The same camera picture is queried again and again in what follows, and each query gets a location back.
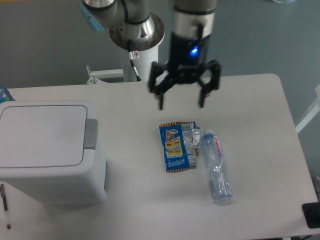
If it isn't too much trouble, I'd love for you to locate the white push-lid trash can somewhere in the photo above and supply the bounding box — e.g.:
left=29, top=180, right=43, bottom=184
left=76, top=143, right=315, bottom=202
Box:
left=0, top=100, right=107, bottom=206

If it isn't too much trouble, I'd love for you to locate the black device at table corner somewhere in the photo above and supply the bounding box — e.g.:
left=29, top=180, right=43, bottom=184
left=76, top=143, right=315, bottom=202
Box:
left=302, top=202, right=320, bottom=229

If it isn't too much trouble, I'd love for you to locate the blue snack wrapper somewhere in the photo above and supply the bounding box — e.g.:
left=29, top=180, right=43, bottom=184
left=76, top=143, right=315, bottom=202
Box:
left=159, top=121, right=201, bottom=173

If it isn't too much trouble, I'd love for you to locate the black white pen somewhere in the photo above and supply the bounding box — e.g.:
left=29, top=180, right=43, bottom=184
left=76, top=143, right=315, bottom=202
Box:
left=0, top=183, right=11, bottom=230

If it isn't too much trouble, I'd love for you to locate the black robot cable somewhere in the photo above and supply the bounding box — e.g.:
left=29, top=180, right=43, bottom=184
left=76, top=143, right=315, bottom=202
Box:
left=126, top=39, right=143, bottom=82

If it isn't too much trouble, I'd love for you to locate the white frame at right edge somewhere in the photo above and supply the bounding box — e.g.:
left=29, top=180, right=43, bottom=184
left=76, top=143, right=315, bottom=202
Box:
left=295, top=85, right=320, bottom=134

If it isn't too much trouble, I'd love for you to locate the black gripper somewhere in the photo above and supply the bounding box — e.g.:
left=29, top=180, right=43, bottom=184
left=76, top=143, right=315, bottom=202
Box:
left=147, top=31, right=222, bottom=111

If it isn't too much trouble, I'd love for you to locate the clear plastic water bottle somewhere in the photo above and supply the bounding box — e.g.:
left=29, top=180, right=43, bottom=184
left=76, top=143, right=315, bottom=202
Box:
left=201, top=129, right=233, bottom=205

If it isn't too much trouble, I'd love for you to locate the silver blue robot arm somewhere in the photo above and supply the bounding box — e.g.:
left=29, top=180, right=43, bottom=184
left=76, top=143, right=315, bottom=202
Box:
left=79, top=0, right=221, bottom=107

